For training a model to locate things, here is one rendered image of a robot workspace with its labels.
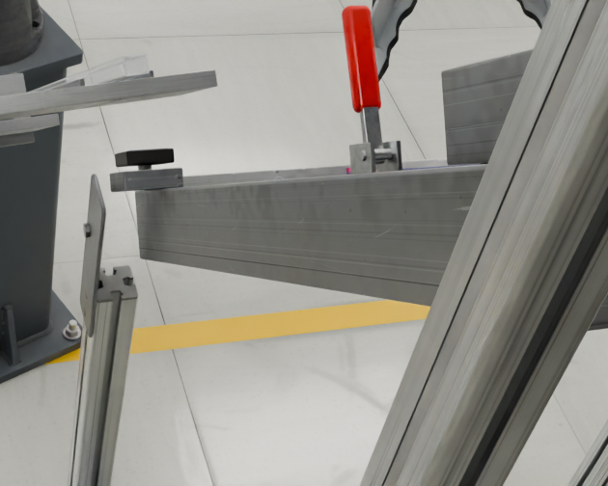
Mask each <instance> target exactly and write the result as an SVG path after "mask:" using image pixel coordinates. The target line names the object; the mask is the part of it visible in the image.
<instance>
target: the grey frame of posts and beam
mask: <svg viewBox="0 0 608 486"><path fill-rule="evenodd" d="M588 2H589V0H553V2H552V4H551V7H550V9H549V12H548V14H547V17H546V19H545V21H544V23H543V26H542V28H541V31H540V33H539V37H538V40H537V42H536V45H535V47H534V50H533V52H532V55H531V57H530V60H529V62H528V65H527V66H526V69H525V71H524V74H523V76H522V79H521V81H520V84H519V86H518V89H517V92H516V94H515V97H514V99H513V102H512V104H511V108H510V111H509V112H508V115H507V117H506V120H505V122H504V125H503V127H502V130H501V132H500V135H499V137H498V140H497V142H496V145H495V147H494V150H493V152H492V154H491V156H490V159H489V161H488V164H487V166H486V169H485V171H484V175H483V178H482V180H481V183H480V185H479V188H478V190H477V193H476V195H475V198H474V200H473V202H472V205H471V207H470V210H469V212H468V215H467V217H466V220H465V222H464V225H463V227H462V230H461V232H460V235H459V237H458V240H457V242H456V245H455V248H454V250H453V253H452V255H451V258H450V260H449V263H448V265H447V268H446V270H445V273H444V275H443V278H442V280H441V283H440V285H439V287H438V289H437V292H436V294H435V297H434V299H433V302H432V304H431V307H430V309H429V312H428V316H427V318H426V321H425V324H424V326H423V329H422V331H421V333H420V335H419V338H418V340H417V343H416V345H415V348H414V350H413V353H412V355H411V358H410V360H409V363H408V365H407V368H406V370H405V373H404V374H403V377H402V379H401V383H400V386H399V388H398V391H397V393H396V396H395V398H394V401H393V403H392V406H391V408H390V411H389V413H388V416H387V418H386V420H385V422H384V425H383V427H382V430H381V432H380V435H379V438H378V440H377V443H376V445H375V448H374V450H373V454H372V457H371V459H370V462H369V464H368V466H367V468H366V471H365V473H364V476H363V478H362V481H361V483H360V486H383V485H384V483H385V480H386V478H387V476H388V473H389V471H390V470H391V467H392V465H393V462H394V460H395V458H396V455H397V453H398V451H399V448H400V446H401V442H402V440H403V437H404V435H405V433H406V430H407V428H408V426H409V423H410V421H411V420H412V417H413V415H414V412H415V410H416V408H417V405H418V403H419V401H420V398H421V396H422V394H423V391H424V389H425V386H426V384H427V382H428V378H429V376H430V374H431V372H432V370H433V367H434V365H435V362H436V360H437V358H438V355H439V353H440V351H441V348H442V346H443V343H444V341H445V339H446V336H447V334H448V333H449V330H450V328H451V326H452V323H453V321H454V318H455V316H456V312H457V310H458V308H459V305H460V303H461V301H462V298H463V296H464V293H465V291H466V289H467V286H468V284H469V283H470V280H471V278H472V276H473V273H474V271H475V268H476V266H477V264H478V261H479V259H480V257H481V254H482V252H483V250H484V246H485V243H486V241H487V239H488V236H489V235H490V233H491V230H492V228H493V225H494V223H495V221H496V218H497V216H498V214H499V211H500V209H501V207H502V204H503V202H504V199H505V197H506V196H507V193H508V191H509V189H510V186H511V183H512V180H513V178H514V175H515V173H516V171H517V168H518V166H519V164H520V161H521V159H522V157H523V154H524V152H525V149H526V148H527V146H528V143H529V141H530V139H531V136H532V134H533V132H534V129H535V127H536V124H537V122H538V120H539V116H540V114H541V111H542V109H543V107H544V104H545V102H546V99H547V98H548V96H549V93H550V91H551V89H552V86H553V84H554V81H555V79H556V77H557V74H558V72H559V70H560V67H561V65H562V63H563V60H564V58H565V55H566V54H567V50H568V48H569V46H570V43H571V41H572V39H573V36H574V34H575V31H576V29H577V27H578V24H579V22H580V20H581V17H582V15H583V13H584V11H585V9H586V6H587V4H588ZM607 294H608V0H607V1H606V3H605V5H604V8H603V10H602V12H601V15H600V17H599V19H598V21H597V24H596V25H595V27H594V31H593V33H592V36H591V38H590V40H589V42H588V45H587V47H586V49H585V52H584V54H583V56H582V59H581V61H580V63H579V65H578V68H577V70H576V71H575V74H574V76H573V78H572V81H571V83H570V85H569V87H568V90H567V93H566V96H565V98H564V100H563V102H562V105H561V107H560V109H559V112H558V114H557V116H556V119H555V120H554V122H553V124H552V127H551V129H550V131H549V134H548V136H547V138H546V141H545V143H544V145H543V147H542V150H541V152H540V154H539V158H538V160H537V163H536V165H535V167H534V169H533V171H532V173H531V175H530V178H529V180H528V182H527V185H526V187H525V189H524V191H523V194H522V196H521V198H520V201H519V203H518V205H517V208H516V210H515V211H514V213H513V216H512V218H511V222H510V224H509V226H508V228H507V231H506V233H505V235H504V238H503V240H502V242H501V245H500V247H499V249H498V251H497V254H496V256H495V258H494V260H493V262H492V264H491V267H490V269H489V271H488V273H487V276H486V278H485V280H484V284H483V286H482V289H481V291H480V293H479V295H478V298H477V300H476V302H475V305H474V307H473V309H472V311H471V313H470V315H469V317H468V320H467V322H466V324H465V327H464V329H463V331H462V334H461V336H460V338H459V340H458V343H457V345H456V349H455V351H454V353H453V355H452V357H451V359H450V361H449V364H448V366H447V368H446V371H445V373H444V375H443V377H442V380H441V382H440V384H439V387H438V389H437V391H436V394H435V396H434V398H433V399H432V402H431V404H430V406H429V409H428V412H427V415H426V417H425V419H424V421H423V424H422V426H421V428H420V431H419V433H418V435H417V438H416V440H415V442H414V444H413V447H412V448H411V450H410V453H409V455H408V457H407V460H406V462H405V464H404V466H403V469H402V471H401V475H400V477H399V479H398V482H397V484H396V486H503V485H504V483H505V481H506V480H507V478H508V476H509V474H510V472H511V470H512V468H513V466H514V464H515V462H516V460H517V459H518V457H519V455H520V453H521V451H522V449H523V448H524V446H525V445H526V443H527V441H528V439H529V438H530V436H531V434H532V432H533V430H534V428H535V427H536V425H537V423H538V421H539V418H540V417H541V415H542V413H543V411H544V409H545V407H546V406H547V404H548V402H549V400H550V398H551V396H552V395H553V393H554V391H555V390H556V388H557V386H558V385H559V383H560V381H561V379H562V377H563V375H564V374H565V372H566V370H567V367H568V365H569V364H570V362H571V360H572V358H573V356H574V354H575V353H576V351H577V349H578V347H579V345H580V343H581V342H582V340H583V338H584V336H585V334H586V333H587V332H588V330H589V328H590V326H591V324H592V322H593V321H594V318H595V316H596V314H597V312H598V311H599V309H600V307H601V305H602V303H603V301H604V300H605V298H606V296H607ZM137 301H138V291H137V288H136V284H133V275H132V271H131V268H130V266H128V265H126V266H115V267H113V274H112V275H110V276H106V275H105V268H100V273H99V282H98V291H97V308H96V317H95V326H94V334H93V336H92V337H88V334H87V330H86V326H85V322H84V319H83V329H82V338H81V349H80V359H79V368H78V378H77V388H76V397H75V408H74V418H73V427H72V437H71V447H70V457H69V476H68V486H111V482H112V475H113V469H114V462H115V455H116V448H117V441H118V435H119V428H120V421H121V414H122V408H123V401H124V388H125V381H126V375H127V368H128V361H129V354H130V348H131V342H132V335H133V328H134V321H135V314H136V308H137ZM567 486H608V419H607V421H606V422H605V424H604V426H603V427H602V429H601V431H600V432H599V434H598V435H597V437H596V439H595V440H594V443H593V444H592V446H591V448H590V449H589V451H588V452H587V454H586V456H585V457H584V459H583V461H582V462H581V464H580V466H579V467H578V469H577V470H576V472H575V474H574V475H573V477H572V479H571V480H570V482H569V483H568V485H567Z"/></svg>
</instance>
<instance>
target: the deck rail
mask: <svg viewBox="0 0 608 486"><path fill-rule="evenodd" d="M486 166H487V164H482V165H469V166H455V167H443V168H430V169H418V170H405V171H393V172H380V173H366V174H354V175H330V176H317V177H304V178H292V179H279V180H266V181H253V182H240V183H228V184H215V185H203V186H190V187H177V188H164V189H151V190H139V191H135V204H136V216H137V229H138V240H139V253H140V258H141V259H146V260H152V261H158V262H164V263H170V264H176V265H182V266H188V267H194V268H200V269H206V270H211V271H217V272H223V273H229V274H235V275H240V276H246V277H252V278H258V279H264V280H270V281H275V282H282V283H288V284H299V285H305V286H310V287H316V288H322V289H328V290H334V291H340V292H345V293H351V294H357V295H363V296H369V297H374V298H381V299H387V300H393V301H399V302H405V303H410V304H416V305H422V306H428V307H431V304H432V302H433V299H434V297H435V294H436V292H437V289H438V287H439V285H440V283H441V280H442V278H443V275H444V273H445V270H446V268H447V265H448V263H449V260H450V258H451V255H452V253H453V250H454V248H455V245H456V242H457V240H458V237H459V235H460V232H461V230H462V227H463V225H464V222H465V220H466V217H467V215H468V212H469V210H470V207H471V205H472V202H473V200H474V198H475V195H476V193H477V190H478V188H479V185H480V183H481V180H482V178H483V175H484V171H485V169H486ZM601 329H608V294H607V296H606V298H605V300H604V301H603V303H602V305H601V307H600V309H599V311H598V312H597V314H596V316H595V318H594V321H593V322H592V324H591V326H590V328H589V330H588V331H594V330H601Z"/></svg>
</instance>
